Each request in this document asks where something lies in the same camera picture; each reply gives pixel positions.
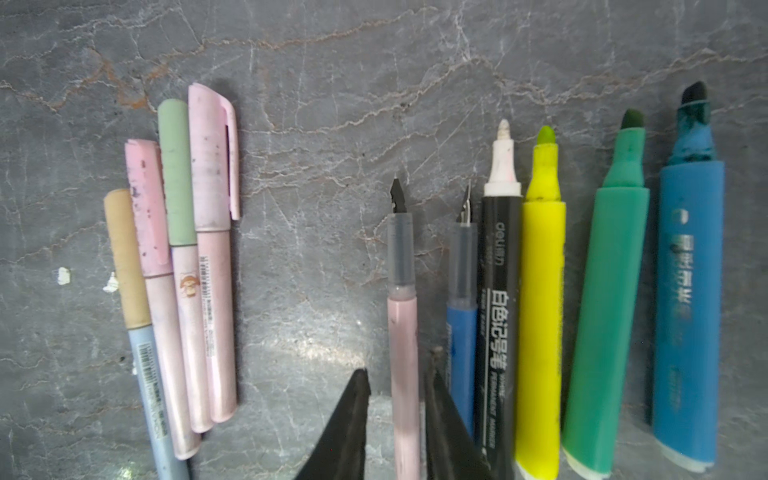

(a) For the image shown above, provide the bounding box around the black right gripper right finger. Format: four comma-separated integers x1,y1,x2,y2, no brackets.
424,347,492,480

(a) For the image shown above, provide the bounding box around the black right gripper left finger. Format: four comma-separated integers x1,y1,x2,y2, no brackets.
295,368,371,480

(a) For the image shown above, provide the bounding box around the yellow highlighter marker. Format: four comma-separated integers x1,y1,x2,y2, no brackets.
515,126,566,479

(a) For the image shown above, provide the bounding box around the purple capped pink pen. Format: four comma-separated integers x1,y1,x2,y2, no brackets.
387,179,421,479

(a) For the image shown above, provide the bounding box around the green highlighter marker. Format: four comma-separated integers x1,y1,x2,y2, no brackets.
562,109,650,479

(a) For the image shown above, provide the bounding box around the black marker white cap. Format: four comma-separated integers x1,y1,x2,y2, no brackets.
474,119,522,479

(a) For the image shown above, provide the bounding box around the blue highlighter marker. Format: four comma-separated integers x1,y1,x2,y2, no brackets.
652,81,725,473

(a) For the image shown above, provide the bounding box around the green capped pink pen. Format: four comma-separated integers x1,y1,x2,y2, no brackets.
158,99,213,433

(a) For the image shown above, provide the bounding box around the light pink capped pen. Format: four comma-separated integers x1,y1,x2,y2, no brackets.
125,139,201,460

